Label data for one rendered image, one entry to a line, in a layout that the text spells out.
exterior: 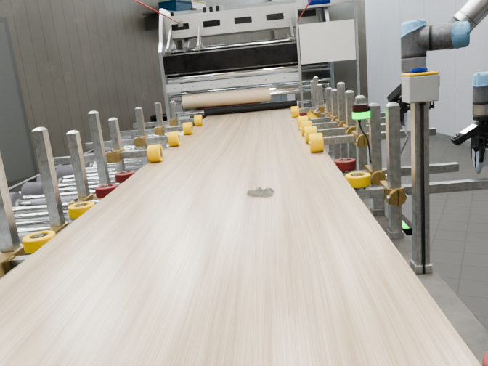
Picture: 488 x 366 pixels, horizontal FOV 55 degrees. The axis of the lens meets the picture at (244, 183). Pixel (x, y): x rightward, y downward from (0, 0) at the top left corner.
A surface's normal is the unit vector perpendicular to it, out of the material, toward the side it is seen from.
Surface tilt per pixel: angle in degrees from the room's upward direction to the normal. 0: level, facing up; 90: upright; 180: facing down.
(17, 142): 90
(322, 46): 90
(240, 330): 0
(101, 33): 90
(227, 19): 90
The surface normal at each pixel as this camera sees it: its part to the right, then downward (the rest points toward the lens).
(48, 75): 0.88, 0.03
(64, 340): -0.10, -0.97
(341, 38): -0.04, 0.24
